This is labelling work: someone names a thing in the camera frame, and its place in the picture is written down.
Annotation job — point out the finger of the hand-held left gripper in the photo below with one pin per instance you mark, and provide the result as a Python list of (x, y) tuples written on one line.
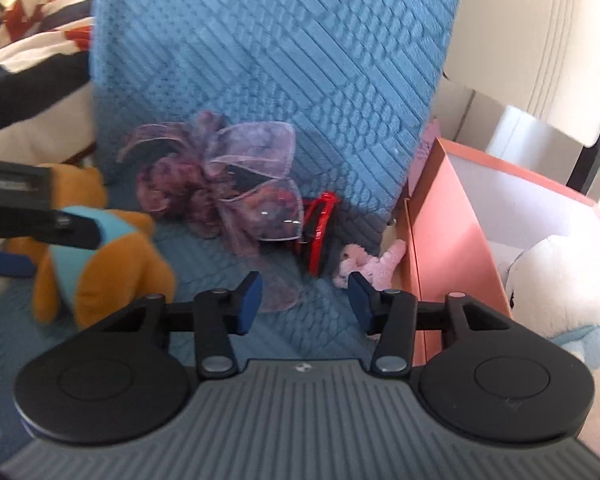
[(5, 266), (80, 230)]

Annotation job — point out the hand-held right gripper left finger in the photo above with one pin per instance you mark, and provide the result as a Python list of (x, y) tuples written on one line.
[(250, 305)]

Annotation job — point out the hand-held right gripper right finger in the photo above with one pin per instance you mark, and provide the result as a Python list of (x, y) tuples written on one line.
[(360, 302)]

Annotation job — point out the small pink plush toy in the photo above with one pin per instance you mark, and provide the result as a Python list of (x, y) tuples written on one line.
[(375, 270)]

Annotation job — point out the orange plush toy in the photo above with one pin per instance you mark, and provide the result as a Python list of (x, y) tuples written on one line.
[(125, 270)]

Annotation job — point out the pink storage box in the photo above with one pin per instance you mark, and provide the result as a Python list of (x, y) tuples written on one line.
[(445, 240)]

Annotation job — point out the purple ribbon bow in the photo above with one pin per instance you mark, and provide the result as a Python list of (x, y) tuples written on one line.
[(220, 180)]

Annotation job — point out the striped blanket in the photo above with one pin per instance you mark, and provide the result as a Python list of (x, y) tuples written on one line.
[(30, 55)]

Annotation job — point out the large white plush toy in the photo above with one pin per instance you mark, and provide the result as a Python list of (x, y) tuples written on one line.
[(560, 285)]

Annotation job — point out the blue textured sofa cover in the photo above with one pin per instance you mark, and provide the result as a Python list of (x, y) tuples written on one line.
[(280, 60)]

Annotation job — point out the white chair with black frame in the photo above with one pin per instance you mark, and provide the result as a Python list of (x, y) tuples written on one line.
[(520, 35)]

